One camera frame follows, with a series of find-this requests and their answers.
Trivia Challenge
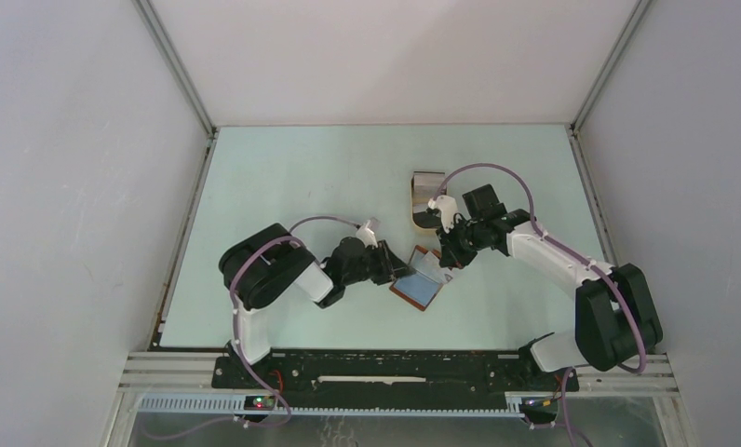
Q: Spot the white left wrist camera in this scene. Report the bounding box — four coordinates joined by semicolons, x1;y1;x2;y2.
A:
355;217;380;248

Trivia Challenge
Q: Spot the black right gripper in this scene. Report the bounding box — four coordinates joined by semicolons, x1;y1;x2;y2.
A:
436;216;485;269

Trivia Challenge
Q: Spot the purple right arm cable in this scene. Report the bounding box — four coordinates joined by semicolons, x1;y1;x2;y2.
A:
432;162;648;375

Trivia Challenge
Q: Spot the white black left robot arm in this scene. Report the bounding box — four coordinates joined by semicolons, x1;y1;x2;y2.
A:
218;220;414;388

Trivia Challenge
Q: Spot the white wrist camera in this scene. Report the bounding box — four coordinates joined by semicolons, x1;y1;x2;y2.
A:
355;217;380;248
427;195;458;234

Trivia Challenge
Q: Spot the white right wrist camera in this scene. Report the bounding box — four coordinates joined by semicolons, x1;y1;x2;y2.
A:
427;195;458;234

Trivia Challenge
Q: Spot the brown leather card holder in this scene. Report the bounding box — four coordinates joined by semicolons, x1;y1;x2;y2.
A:
389;245;448;312

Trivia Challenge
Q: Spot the black card in tray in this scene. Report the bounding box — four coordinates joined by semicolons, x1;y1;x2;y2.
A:
412;210;442;231

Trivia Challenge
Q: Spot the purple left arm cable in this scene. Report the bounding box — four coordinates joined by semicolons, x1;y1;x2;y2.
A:
228;214;362;359

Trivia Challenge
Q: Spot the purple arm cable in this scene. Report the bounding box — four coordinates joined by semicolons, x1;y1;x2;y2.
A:
432;162;648;375
228;214;362;359

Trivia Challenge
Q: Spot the aluminium frame rail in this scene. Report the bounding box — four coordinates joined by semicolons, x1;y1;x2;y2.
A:
117;351;680;421

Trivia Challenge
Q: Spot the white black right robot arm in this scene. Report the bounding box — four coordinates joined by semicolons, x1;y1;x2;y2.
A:
427;184;663;389

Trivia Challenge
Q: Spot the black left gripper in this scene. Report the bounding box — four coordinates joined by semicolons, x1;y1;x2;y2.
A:
342;239;414;286

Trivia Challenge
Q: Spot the white credit card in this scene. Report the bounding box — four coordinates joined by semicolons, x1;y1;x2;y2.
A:
414;251;454;284

